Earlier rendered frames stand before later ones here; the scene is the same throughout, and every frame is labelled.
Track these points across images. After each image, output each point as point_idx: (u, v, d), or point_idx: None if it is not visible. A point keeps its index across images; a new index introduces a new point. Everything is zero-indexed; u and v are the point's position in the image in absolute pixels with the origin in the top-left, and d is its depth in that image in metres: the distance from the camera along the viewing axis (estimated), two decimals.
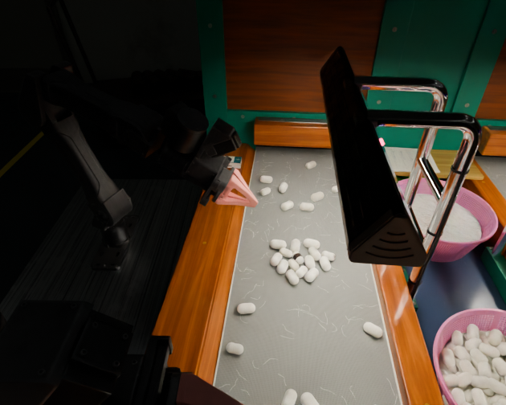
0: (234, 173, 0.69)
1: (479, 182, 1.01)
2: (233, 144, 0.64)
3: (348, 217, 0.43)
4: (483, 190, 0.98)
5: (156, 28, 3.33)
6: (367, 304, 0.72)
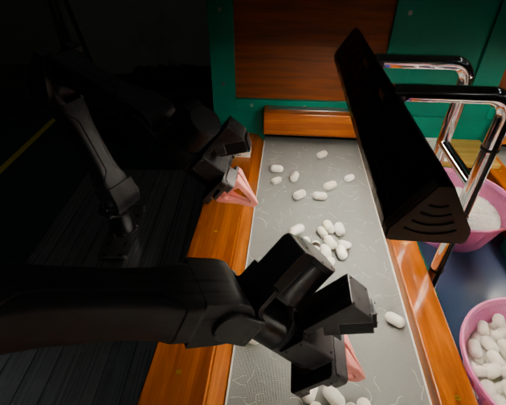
0: (238, 173, 0.69)
1: (495, 171, 0.98)
2: (245, 145, 0.63)
3: (381, 192, 0.40)
4: (500, 178, 0.96)
5: (158, 23, 3.30)
6: (387, 294, 0.69)
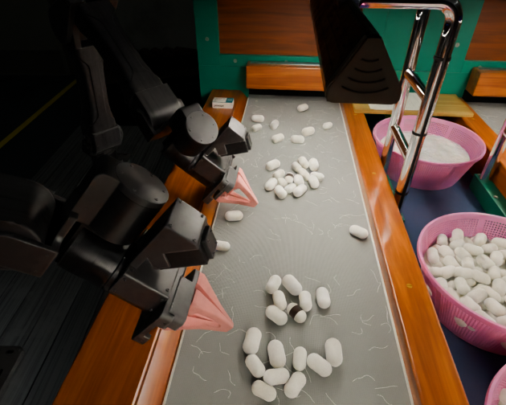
0: (238, 173, 0.69)
1: (468, 119, 1.02)
2: (246, 145, 0.63)
3: (327, 67, 0.43)
4: (472, 124, 0.99)
5: (153, 9, 3.33)
6: (354, 214, 0.72)
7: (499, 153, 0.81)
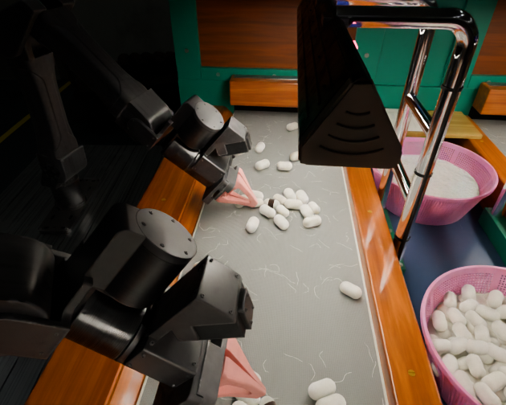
0: (238, 173, 0.69)
1: (476, 141, 0.91)
2: (246, 145, 0.63)
3: (303, 113, 0.33)
4: (481, 149, 0.88)
5: (145, 11, 3.23)
6: (346, 263, 0.62)
7: None
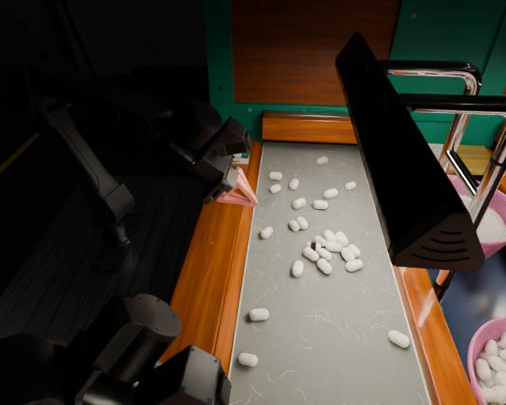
0: (238, 173, 0.69)
1: (501, 178, 0.95)
2: (245, 145, 0.63)
3: (387, 213, 0.37)
4: None
5: (157, 24, 3.27)
6: (390, 310, 0.66)
7: None
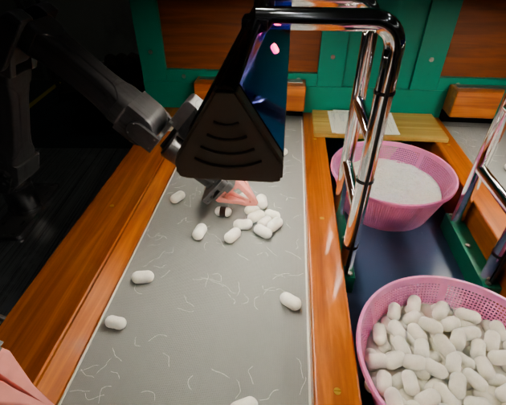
0: None
1: (442, 145, 0.89)
2: None
3: (193, 121, 0.31)
4: (446, 152, 0.86)
5: None
6: (291, 273, 0.60)
7: (472, 192, 0.69)
